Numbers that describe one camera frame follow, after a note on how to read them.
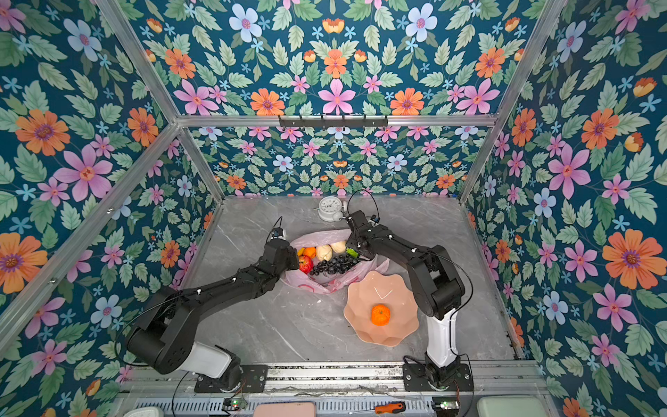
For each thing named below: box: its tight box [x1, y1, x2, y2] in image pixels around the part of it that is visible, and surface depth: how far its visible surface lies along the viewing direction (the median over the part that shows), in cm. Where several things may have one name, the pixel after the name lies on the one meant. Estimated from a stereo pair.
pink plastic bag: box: [281, 229, 390, 295], surface depth 92 cm
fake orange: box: [303, 246, 317, 259], surface depth 98 cm
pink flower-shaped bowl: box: [343, 270, 420, 348], surface depth 87 cm
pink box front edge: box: [252, 401, 317, 417], surface depth 70 cm
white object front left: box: [123, 406, 165, 417], surface depth 68 cm
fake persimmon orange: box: [370, 304, 391, 327], surface depth 83 cm
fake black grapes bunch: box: [309, 253, 361, 277], surface depth 97 cm
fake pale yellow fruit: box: [324, 240, 347, 258], surface depth 99 cm
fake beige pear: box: [316, 244, 333, 262], surface depth 97 cm
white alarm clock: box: [317, 195, 344, 222], surface depth 113 cm
